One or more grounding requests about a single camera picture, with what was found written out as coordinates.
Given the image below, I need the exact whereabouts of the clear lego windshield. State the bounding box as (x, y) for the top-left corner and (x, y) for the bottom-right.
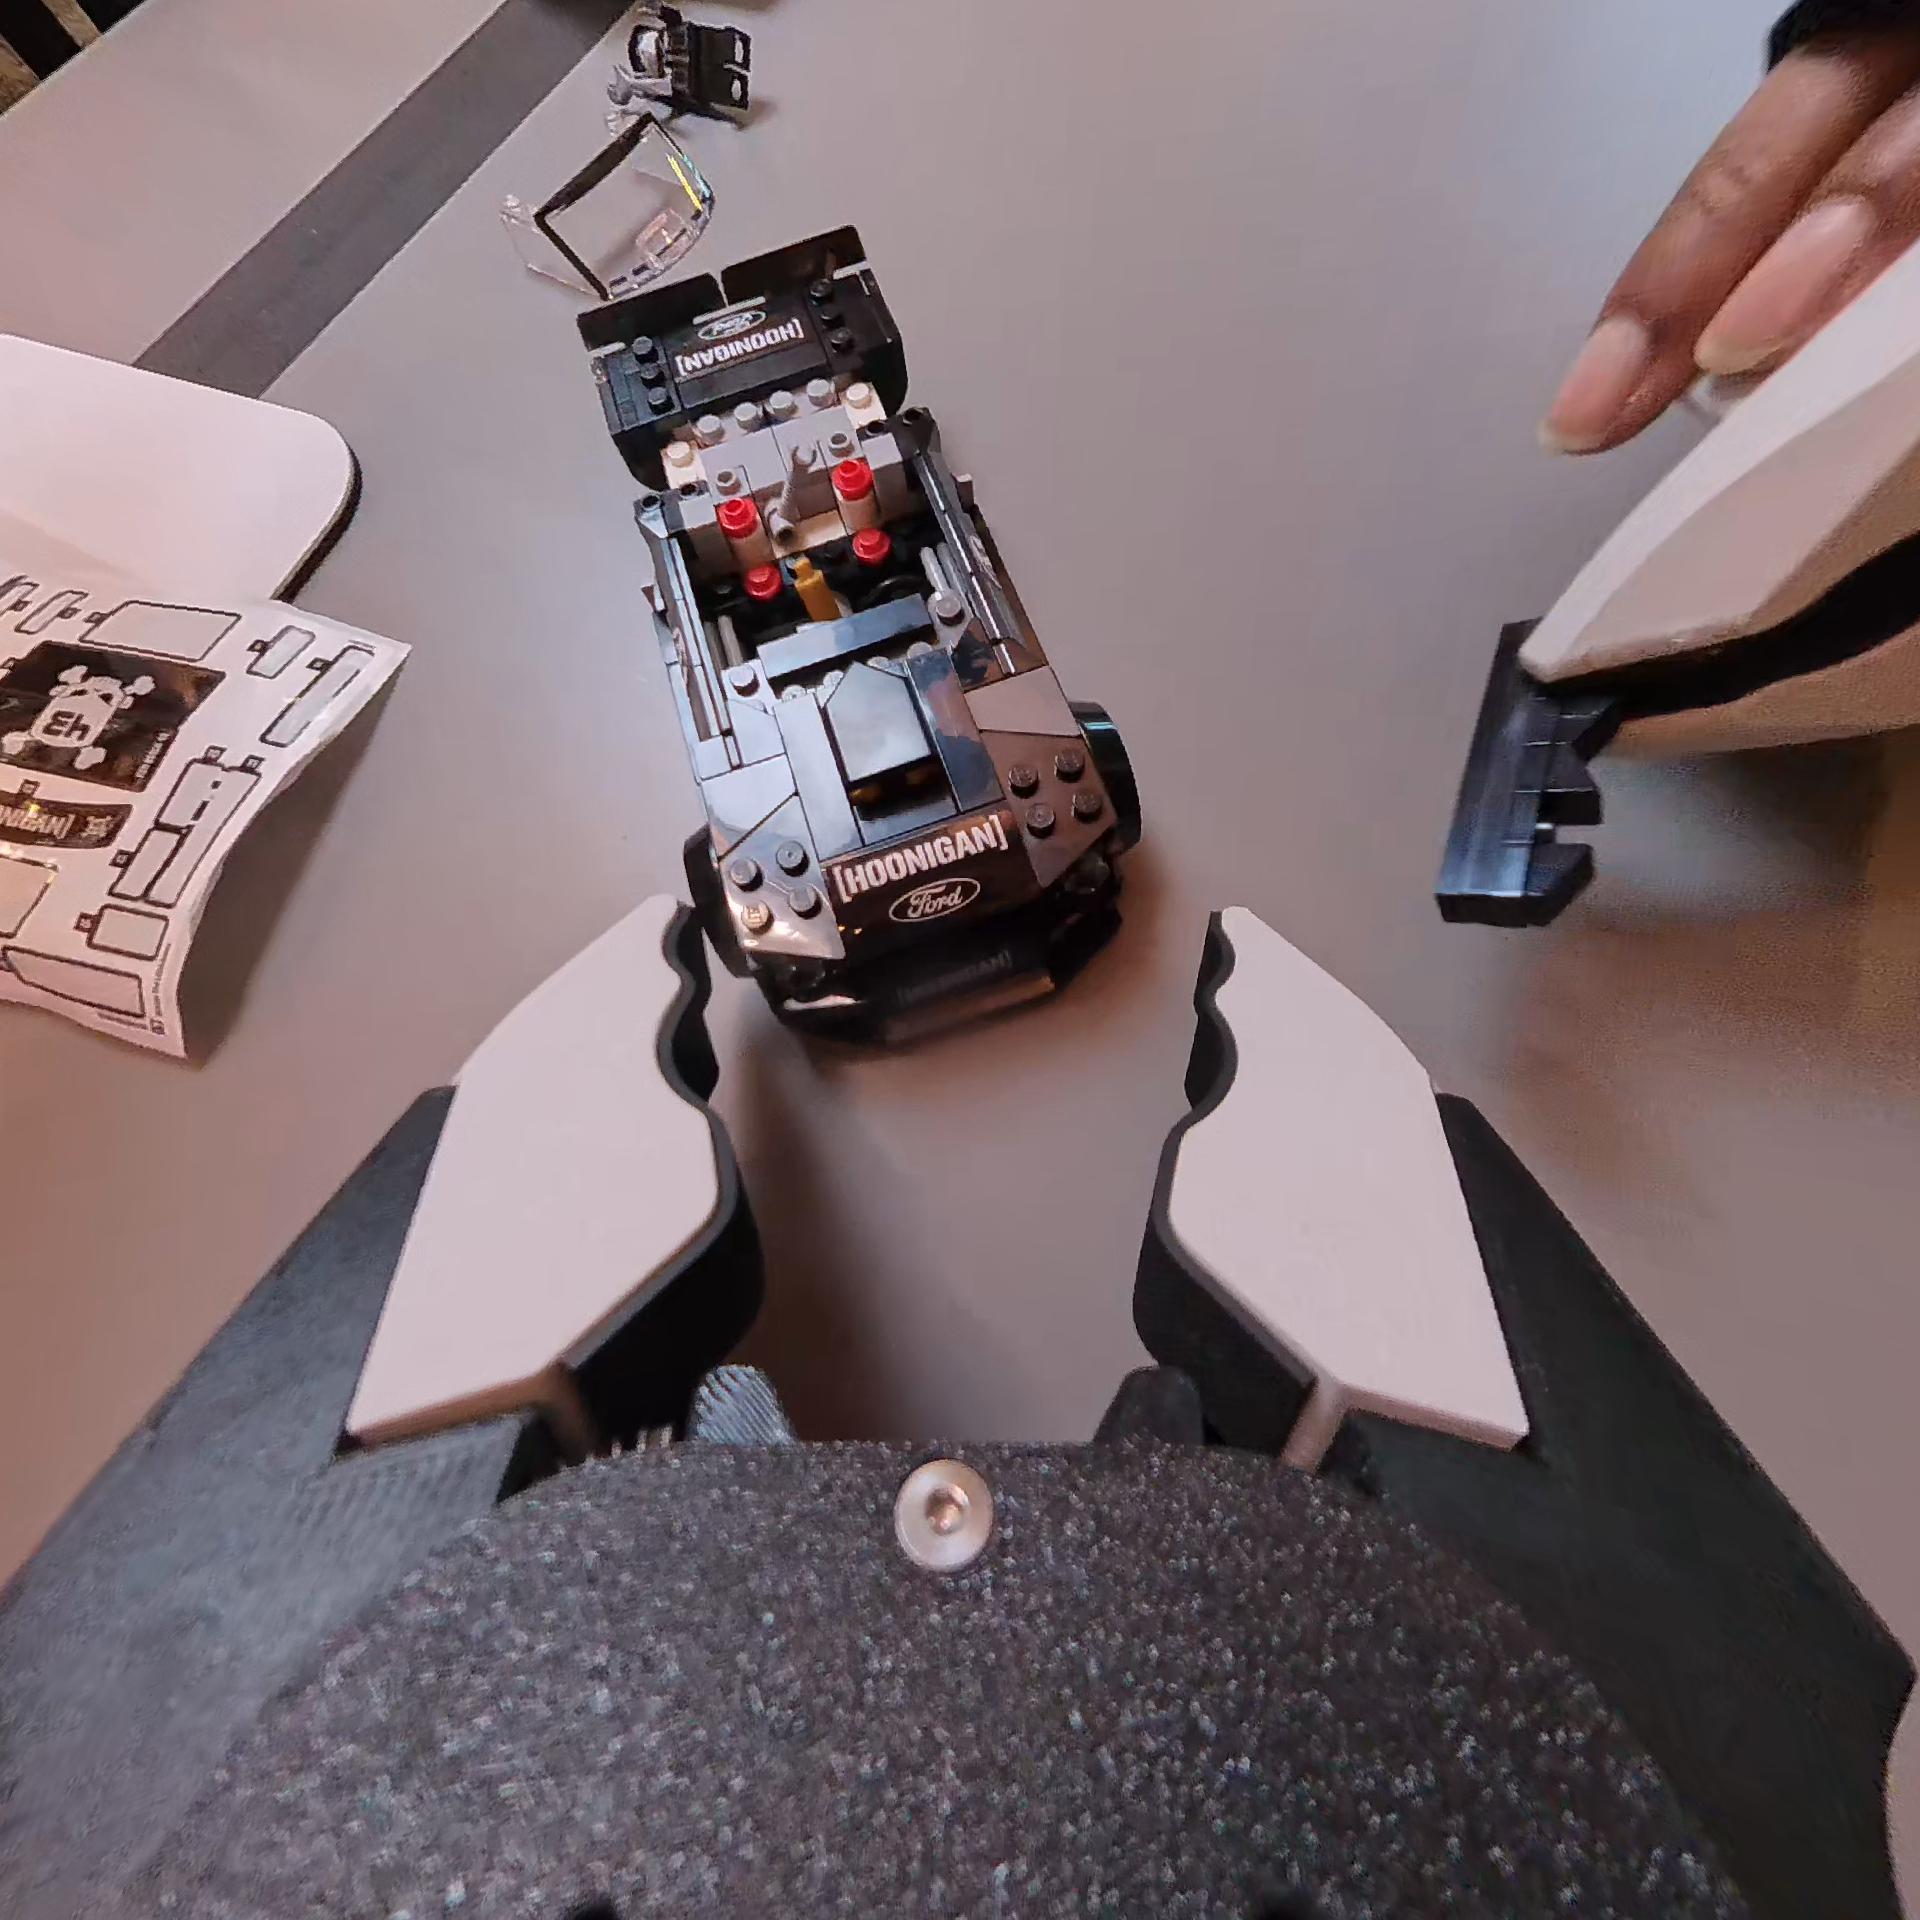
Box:
(503, 113), (724, 305)

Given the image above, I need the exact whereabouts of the white sticker sheet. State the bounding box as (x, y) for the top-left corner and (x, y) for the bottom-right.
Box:
(0, 567), (416, 1062)

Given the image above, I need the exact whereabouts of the small black lego piece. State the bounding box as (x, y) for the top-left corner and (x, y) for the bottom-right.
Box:
(613, 0), (754, 119)

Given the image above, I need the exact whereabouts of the white tray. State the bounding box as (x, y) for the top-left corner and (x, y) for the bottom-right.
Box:
(0, 328), (365, 606)

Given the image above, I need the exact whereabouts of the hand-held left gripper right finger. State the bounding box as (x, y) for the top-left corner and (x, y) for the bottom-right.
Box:
(1135, 907), (1535, 1472)

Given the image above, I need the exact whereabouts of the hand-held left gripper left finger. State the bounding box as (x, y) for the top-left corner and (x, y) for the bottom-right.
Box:
(342, 891), (741, 1455)

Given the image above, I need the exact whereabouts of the long black lego plate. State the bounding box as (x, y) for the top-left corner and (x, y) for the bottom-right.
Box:
(1431, 616), (1627, 929)

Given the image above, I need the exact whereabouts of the person's right hand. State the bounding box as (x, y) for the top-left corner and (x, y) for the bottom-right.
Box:
(1535, 25), (1920, 462)

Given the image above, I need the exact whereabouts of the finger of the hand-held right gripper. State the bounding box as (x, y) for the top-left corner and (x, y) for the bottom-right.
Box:
(1514, 315), (1920, 688)
(1616, 610), (1920, 759)

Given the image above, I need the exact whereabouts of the black lego car model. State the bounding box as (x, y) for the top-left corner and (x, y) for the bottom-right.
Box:
(573, 225), (1144, 1050)

